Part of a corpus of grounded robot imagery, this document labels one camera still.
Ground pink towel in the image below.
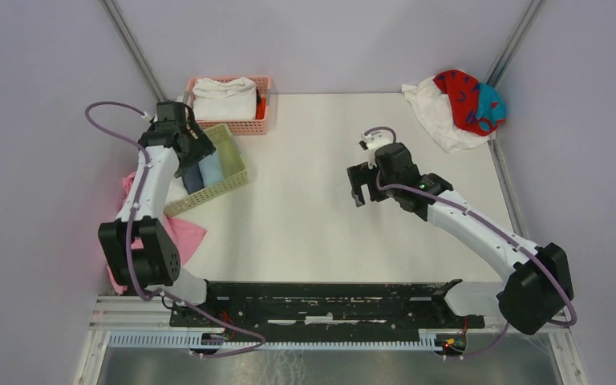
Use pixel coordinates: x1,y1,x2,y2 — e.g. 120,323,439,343
106,172,207,294

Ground green plastic basket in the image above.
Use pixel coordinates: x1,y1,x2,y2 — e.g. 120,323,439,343
164,123,249,217

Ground light blue towel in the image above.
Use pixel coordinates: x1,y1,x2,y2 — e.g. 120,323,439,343
198,152,225,188

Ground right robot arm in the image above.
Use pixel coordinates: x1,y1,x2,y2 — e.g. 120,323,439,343
346,136,577,335

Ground white crumpled towel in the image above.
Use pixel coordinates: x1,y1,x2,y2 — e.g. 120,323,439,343
401,77,491,153

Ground red and teal patterned towel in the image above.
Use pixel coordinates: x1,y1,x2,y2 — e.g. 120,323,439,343
432,69,507,136

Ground white cable duct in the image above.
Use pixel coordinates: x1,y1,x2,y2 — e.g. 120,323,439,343
107,330,442,352

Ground rolled dark blue towel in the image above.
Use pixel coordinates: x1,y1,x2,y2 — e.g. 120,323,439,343
181,165,205,194

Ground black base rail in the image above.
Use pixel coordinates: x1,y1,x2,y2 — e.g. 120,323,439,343
199,280,485,343

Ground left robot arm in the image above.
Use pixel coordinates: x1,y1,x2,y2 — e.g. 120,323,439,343
93,101,221,326

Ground folded white towel in basket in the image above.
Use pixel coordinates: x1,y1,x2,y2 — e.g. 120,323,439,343
190,77,257,121

